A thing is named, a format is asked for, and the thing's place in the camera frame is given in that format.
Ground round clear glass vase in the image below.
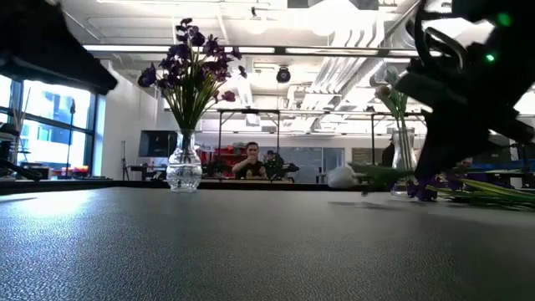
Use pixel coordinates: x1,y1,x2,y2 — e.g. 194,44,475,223
166,129,203,193

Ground slim clear glass vase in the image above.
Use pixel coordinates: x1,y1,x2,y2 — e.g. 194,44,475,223
391,127,418,196

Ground black table mat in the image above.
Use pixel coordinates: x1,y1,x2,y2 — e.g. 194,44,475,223
0,186,535,301

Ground person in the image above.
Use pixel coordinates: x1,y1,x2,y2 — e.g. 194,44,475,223
232,140,268,180
381,137,396,168
267,149,300,181

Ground dark wall screen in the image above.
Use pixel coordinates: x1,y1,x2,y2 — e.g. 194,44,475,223
139,130,179,158

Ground large window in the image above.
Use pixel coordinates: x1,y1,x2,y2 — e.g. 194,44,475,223
0,74,99,179

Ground long ceiling light bar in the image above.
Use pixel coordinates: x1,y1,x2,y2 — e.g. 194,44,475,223
83,43,419,58

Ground black metal rack frame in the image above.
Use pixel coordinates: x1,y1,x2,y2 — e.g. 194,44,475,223
217,108,281,145

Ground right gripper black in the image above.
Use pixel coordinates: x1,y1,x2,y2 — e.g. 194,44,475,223
395,54,535,181

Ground red storage cabinets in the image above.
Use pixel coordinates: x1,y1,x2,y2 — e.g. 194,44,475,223
200,145,247,167

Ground black ceiling dome camera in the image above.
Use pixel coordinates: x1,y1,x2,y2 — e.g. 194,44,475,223
275,65,293,84

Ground purple artificial flower bunch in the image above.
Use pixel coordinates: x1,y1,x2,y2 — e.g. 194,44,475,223
407,173,535,212
173,17,222,135
137,43,193,135

